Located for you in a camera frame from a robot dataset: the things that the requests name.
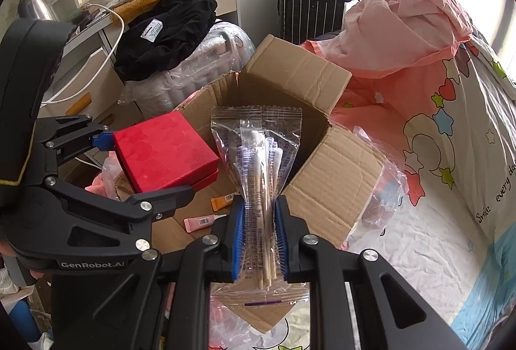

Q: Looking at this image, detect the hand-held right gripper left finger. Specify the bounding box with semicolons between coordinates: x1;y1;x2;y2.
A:
52;195;246;350

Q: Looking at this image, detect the clear plastic-wrapped bundle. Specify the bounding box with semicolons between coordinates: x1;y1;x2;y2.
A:
121;22;256;121

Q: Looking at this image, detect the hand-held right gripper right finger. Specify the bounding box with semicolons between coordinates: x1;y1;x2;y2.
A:
275;195;458;350

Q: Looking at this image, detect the pink tube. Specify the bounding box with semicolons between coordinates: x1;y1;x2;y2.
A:
184;213;228;232

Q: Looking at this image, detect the red square gift box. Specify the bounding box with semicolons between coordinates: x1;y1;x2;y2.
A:
112;110;222;193

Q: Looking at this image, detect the brown cardboard box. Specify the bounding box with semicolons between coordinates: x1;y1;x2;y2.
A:
115;34;383;335

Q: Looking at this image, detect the black folded garment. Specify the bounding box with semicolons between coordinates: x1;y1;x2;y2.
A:
114;0;218;82

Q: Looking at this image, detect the orange tube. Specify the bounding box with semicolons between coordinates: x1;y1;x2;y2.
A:
210;192;236;211

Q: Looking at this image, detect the star-printed quilt pink lining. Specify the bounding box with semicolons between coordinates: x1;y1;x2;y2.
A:
300;0;516;230

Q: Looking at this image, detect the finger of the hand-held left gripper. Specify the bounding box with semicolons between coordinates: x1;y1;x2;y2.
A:
34;115;116;174
45;177;196;251

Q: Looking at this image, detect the white cable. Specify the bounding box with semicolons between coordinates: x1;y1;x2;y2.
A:
40;4;125;105

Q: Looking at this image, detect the clear packet of cotton swabs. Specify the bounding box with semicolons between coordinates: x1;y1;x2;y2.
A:
210;104;312;308

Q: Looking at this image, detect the clear plastic bag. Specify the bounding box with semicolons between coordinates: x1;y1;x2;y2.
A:
210;124;406;350

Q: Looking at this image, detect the silver kettle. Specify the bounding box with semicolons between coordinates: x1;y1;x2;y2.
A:
18;0;61;22

